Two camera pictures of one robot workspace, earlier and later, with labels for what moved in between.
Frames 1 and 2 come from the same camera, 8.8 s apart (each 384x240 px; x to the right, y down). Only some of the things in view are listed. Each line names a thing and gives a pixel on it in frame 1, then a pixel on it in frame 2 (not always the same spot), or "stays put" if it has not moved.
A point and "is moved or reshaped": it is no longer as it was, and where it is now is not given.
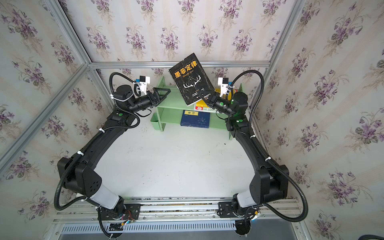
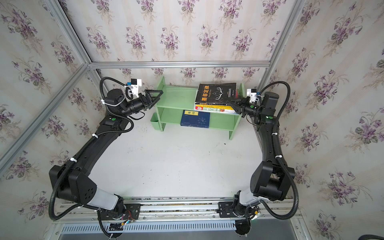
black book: [190, 78] is moved or reshaped
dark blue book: [195, 119] stays put
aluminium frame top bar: [165, 64] stays put
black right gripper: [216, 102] to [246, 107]
